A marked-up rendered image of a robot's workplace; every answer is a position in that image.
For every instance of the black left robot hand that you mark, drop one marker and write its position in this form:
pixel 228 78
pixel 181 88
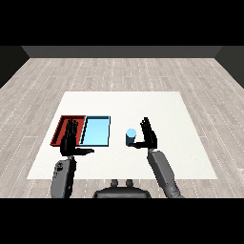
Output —
pixel 68 143

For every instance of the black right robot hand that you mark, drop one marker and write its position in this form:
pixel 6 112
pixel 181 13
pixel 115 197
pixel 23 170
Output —
pixel 149 136

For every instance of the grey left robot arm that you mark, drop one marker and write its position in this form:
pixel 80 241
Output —
pixel 63 178

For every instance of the red shallow open box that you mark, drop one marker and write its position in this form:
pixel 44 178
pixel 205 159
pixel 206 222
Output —
pixel 65 128

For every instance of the small blue can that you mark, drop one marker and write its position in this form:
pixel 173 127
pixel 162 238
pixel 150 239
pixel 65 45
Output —
pixel 130 137

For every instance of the light blue shallow open box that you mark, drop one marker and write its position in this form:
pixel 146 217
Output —
pixel 96 131

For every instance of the dark grey robot body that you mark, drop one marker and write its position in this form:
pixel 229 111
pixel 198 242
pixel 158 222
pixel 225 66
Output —
pixel 122 191

